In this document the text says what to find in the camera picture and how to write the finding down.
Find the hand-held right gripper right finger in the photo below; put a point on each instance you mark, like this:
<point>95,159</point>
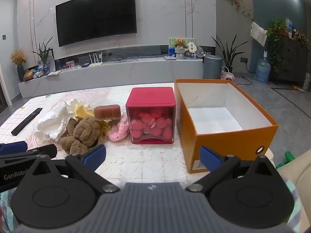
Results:
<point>210,159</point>

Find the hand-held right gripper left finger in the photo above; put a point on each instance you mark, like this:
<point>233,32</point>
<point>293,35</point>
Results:
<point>94,156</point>

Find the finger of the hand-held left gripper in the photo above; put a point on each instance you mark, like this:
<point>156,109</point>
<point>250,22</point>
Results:
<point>46,150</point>
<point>12,147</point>

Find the orange cardboard box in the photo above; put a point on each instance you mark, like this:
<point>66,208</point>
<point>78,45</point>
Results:
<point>218,140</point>

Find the small brown fuzzy plush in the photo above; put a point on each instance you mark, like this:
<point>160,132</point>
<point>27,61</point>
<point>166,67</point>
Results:
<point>73,145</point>

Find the large brown fuzzy plush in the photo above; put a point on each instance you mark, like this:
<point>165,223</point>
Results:
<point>86,131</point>

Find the white cloth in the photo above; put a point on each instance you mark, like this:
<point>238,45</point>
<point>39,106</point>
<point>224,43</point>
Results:
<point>53,123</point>
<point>258,34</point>

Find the pink crochet piece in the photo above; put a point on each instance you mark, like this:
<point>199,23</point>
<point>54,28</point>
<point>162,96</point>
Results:
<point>117,131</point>

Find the yellow foil packet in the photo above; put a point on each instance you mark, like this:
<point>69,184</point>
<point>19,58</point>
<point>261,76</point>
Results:
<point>83,111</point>

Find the brown rectangular sponge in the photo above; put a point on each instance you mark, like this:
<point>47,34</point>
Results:
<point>107,111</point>

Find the red plastic box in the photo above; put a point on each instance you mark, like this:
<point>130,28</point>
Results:
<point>150,97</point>

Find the black remote control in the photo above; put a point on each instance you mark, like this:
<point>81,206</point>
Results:
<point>26,121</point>

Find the white pink patterned tablecloth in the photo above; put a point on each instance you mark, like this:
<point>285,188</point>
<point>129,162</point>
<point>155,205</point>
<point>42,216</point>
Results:
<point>145,160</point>

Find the pile of pink round capsules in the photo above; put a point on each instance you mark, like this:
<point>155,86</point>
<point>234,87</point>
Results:
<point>151,125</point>

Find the brown round bread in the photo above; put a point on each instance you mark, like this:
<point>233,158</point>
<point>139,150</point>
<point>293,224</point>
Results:
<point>29,75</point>

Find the green toy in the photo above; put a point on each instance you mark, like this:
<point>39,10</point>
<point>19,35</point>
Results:
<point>290,157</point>

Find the grey stone television console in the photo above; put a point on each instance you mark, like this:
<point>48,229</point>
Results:
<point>121,75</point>

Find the vase with dried flowers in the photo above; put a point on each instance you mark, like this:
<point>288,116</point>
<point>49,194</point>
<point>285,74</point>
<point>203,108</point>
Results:
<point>19,60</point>

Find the grey round trash bin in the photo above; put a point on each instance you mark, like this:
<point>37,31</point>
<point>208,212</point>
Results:
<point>212,66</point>

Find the beige sofa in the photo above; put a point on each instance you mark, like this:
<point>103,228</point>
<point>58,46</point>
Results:
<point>301,174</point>

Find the white router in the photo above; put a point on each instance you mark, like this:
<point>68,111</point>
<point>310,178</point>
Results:
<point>95,63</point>

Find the green potted grass plant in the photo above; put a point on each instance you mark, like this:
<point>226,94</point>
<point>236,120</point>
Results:
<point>43,53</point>

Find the blue water jug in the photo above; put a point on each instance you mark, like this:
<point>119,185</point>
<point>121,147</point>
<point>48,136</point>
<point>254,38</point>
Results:
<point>262,71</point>

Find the tall leafy floor plant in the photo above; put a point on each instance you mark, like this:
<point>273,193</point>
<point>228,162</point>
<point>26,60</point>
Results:
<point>228,53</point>

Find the white round fan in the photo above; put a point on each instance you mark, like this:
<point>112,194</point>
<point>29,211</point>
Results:
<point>192,47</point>

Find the brown teddy bear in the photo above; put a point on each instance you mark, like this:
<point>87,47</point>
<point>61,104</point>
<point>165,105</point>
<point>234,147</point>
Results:
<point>180,43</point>

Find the dark grey cabinet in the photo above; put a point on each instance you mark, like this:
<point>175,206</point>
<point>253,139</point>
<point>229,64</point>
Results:
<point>294,60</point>

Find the white hanging cloth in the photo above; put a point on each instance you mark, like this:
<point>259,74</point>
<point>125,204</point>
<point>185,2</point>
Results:
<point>258,34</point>

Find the green ivy plant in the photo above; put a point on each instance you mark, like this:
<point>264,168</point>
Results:
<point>277,36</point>

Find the hanging vine plant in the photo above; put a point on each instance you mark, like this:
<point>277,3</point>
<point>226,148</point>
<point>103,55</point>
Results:
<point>237,1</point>

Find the pink photo frame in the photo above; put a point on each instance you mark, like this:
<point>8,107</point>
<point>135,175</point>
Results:
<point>70,64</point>

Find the black wall television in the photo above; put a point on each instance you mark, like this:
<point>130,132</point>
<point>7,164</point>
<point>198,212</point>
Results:
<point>97,17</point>

